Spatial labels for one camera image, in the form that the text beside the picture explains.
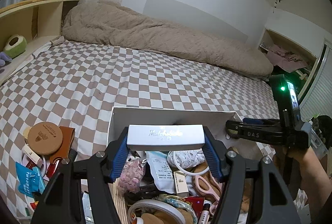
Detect beige fluffy duvet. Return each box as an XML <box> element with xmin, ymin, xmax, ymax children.
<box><xmin>62</xmin><ymin>0</ymin><xmax>273</xmax><ymax>79</ymax></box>

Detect small beige cosmetic box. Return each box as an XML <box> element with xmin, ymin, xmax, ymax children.
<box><xmin>173</xmin><ymin>171</ymin><xmax>189</xmax><ymax>198</ymax></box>

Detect round cork coaster on bed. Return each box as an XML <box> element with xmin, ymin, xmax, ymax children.
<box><xmin>28</xmin><ymin>122</ymin><xmax>63</xmax><ymax>155</ymax></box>

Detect pink scissors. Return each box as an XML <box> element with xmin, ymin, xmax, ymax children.
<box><xmin>192</xmin><ymin>173</ymin><xmax>223</xmax><ymax>202</ymax></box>

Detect white printed sachet packet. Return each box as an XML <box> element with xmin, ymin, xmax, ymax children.
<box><xmin>146</xmin><ymin>151</ymin><xmax>176</xmax><ymax>194</ymax></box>

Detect wardrobe shelf with clothes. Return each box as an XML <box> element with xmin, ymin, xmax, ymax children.
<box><xmin>258</xmin><ymin>29</ymin><xmax>318</xmax><ymax>100</ymax></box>

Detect person's right hand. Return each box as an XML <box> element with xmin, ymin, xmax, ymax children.
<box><xmin>272</xmin><ymin>146</ymin><xmax>316</xmax><ymax>186</ymax></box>

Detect bag of pink beads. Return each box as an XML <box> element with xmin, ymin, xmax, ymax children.
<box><xmin>118</xmin><ymin>158</ymin><xmax>146</xmax><ymax>194</ymax></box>

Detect purple plush toy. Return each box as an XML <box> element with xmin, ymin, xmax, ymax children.
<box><xmin>0</xmin><ymin>52</ymin><xmax>12</xmax><ymax>67</ymax></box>

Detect long white silver box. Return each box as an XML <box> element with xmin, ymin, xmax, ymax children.
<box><xmin>127</xmin><ymin>125</ymin><xmax>205</xmax><ymax>151</ymax></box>

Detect person's right forearm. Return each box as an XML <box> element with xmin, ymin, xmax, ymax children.
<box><xmin>289</xmin><ymin>147</ymin><xmax>331</xmax><ymax>207</ymax></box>

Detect blue wet-wipe packet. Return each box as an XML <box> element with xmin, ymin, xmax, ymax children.
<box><xmin>16</xmin><ymin>162</ymin><xmax>45</xmax><ymax>198</ymax></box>

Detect checkered bed sheet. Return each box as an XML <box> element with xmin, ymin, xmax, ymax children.
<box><xmin>1</xmin><ymin>41</ymin><xmax>278</xmax><ymax>217</ymax></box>

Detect white open storage box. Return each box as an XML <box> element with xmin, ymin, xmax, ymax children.
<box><xmin>107</xmin><ymin>106</ymin><xmax>260</xmax><ymax>224</ymax></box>

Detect wooden bedside shelf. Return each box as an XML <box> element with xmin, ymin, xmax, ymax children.
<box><xmin>1</xmin><ymin>0</ymin><xmax>79</xmax><ymax>83</ymax></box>

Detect brown leather pouch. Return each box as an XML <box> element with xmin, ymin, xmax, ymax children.
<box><xmin>50</xmin><ymin>126</ymin><xmax>75</xmax><ymax>164</ymax></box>

